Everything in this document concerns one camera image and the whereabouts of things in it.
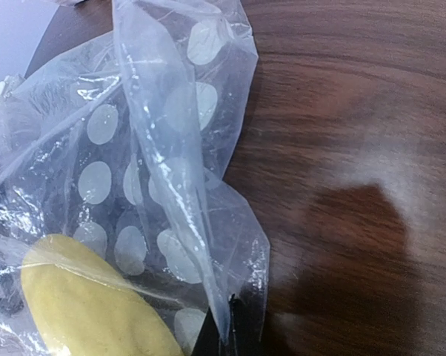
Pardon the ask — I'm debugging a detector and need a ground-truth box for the white zip slider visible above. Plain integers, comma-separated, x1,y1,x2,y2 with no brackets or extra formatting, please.
0,75,24,99

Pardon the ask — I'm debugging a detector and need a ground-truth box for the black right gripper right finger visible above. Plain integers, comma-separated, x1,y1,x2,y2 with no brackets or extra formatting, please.
226,295,264,356

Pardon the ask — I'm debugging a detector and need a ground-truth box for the yellow fake lemon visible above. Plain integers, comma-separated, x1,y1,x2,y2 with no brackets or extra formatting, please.
21,234,182,355

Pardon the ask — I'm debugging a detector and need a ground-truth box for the clear zip top bag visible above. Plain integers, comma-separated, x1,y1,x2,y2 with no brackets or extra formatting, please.
0,1,270,355

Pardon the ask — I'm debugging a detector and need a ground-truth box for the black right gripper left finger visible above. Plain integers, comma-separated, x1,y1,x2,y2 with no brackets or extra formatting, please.
191,310,226,356

